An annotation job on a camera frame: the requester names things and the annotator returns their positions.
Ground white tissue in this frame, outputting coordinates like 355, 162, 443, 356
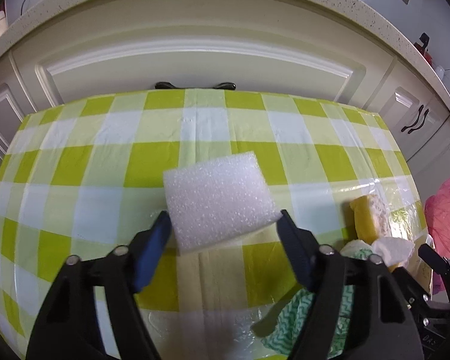
371, 236, 415, 268

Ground green wavy cleaning cloth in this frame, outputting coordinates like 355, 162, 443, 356
261, 285, 354, 359

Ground yellow sponge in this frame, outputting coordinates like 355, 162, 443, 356
349, 193, 392, 245

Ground white foam block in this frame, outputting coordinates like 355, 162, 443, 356
163, 151, 281, 254

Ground white printed paper wrapper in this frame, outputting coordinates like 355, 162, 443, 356
340, 234, 434, 292

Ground pink-lined trash bin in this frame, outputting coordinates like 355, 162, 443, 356
423, 176, 450, 295

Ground white kitchen cabinets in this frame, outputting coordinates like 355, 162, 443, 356
0, 0, 450, 198

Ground green checked tablecloth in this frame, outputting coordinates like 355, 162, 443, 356
0, 89, 426, 359

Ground red lidded pot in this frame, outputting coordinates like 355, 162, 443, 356
414, 42, 433, 65

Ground black cabinet handle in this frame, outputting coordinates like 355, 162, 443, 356
408, 108, 431, 135
400, 105, 425, 134

